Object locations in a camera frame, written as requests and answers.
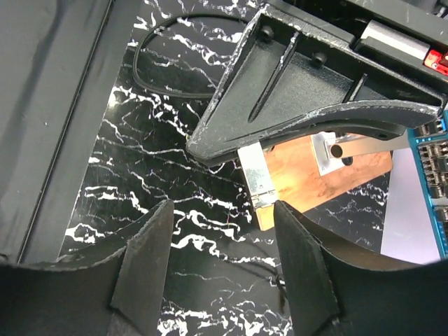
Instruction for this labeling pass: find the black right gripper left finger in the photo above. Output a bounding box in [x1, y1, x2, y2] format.
[1, 200, 174, 335]

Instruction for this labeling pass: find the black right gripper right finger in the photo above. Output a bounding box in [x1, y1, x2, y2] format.
[274, 201, 447, 335]

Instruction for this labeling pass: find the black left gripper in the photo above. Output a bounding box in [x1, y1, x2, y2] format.
[186, 1, 447, 165]

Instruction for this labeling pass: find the wooden board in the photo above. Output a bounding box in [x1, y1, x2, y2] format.
[255, 136, 393, 231]

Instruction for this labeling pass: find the metal bracket stand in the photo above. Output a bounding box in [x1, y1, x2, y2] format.
[311, 131, 410, 176]

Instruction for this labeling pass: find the black fibre cable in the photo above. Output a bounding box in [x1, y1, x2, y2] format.
[132, 13, 253, 100]

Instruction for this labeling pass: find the dark grey network switch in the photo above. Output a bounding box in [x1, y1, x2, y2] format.
[408, 111, 447, 258]

